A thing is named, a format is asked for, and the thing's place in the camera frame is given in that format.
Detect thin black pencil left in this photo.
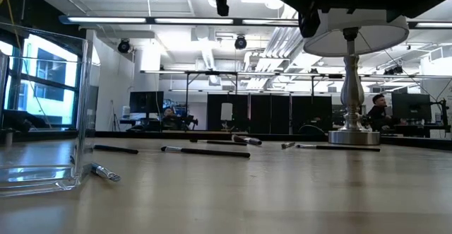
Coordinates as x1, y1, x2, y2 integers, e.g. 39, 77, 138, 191
93, 144, 140, 156

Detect long ceiling light bar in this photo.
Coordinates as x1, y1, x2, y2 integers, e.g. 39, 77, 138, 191
58, 14, 452, 30

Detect black partition panels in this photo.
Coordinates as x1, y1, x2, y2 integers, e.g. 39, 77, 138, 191
206, 92, 333, 135

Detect black computer monitor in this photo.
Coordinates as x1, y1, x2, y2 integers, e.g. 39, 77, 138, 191
129, 90, 165, 115
391, 92, 433, 120

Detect black metal frame stand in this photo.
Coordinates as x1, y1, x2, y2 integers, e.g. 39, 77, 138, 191
184, 69, 239, 132

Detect thin brush tapered silver ferrule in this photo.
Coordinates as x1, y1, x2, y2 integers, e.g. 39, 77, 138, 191
295, 144, 381, 153

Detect person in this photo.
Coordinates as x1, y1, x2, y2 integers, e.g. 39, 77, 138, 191
366, 93, 402, 131
161, 107, 181, 131

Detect dark framed window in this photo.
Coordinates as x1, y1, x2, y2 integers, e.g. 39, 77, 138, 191
0, 32, 81, 129

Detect clear acrylic organizer box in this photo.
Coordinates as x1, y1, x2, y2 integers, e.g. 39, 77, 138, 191
0, 22, 101, 198

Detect white shade silver table lamp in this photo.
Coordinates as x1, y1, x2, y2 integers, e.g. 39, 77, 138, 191
302, 8, 410, 146

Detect black ceiling camera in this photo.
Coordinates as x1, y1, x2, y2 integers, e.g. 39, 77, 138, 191
117, 38, 132, 54
234, 35, 248, 51

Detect silver capped cosmetic tube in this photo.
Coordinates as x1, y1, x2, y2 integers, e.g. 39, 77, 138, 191
230, 134, 263, 146

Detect slim black makeup brush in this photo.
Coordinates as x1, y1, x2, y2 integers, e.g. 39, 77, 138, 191
189, 139, 248, 147

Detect black brush pale ferrule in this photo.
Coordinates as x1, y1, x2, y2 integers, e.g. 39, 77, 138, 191
160, 146, 251, 158

